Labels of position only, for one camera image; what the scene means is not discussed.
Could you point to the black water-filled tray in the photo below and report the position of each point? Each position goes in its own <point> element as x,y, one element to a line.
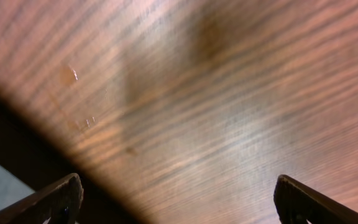
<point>30,157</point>

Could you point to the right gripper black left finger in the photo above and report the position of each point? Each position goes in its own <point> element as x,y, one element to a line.
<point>59,202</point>

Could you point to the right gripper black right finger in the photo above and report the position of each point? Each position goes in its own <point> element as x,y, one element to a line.
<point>297,203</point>

